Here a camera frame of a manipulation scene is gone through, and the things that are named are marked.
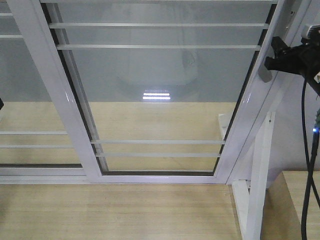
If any black cable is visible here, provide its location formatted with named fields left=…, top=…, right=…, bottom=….
left=300, top=74, right=320, bottom=240

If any light wooden box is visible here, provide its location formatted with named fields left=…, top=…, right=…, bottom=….
left=261, top=171, right=307, bottom=240

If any white triangular support bracket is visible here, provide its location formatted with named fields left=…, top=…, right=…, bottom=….
left=230, top=112, right=275, bottom=240

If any grey metal door handle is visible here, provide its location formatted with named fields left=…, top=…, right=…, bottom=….
left=257, top=65, right=273, bottom=83

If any white fixed glass door panel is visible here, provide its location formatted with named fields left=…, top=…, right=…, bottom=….
left=0, top=0, right=85, bottom=183

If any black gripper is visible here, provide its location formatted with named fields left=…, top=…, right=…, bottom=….
left=264, top=36, right=320, bottom=96

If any white framed sliding glass door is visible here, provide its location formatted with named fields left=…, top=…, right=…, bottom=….
left=5, top=0, right=312, bottom=184

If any light wooden platform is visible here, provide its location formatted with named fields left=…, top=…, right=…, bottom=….
left=0, top=102, right=241, bottom=240

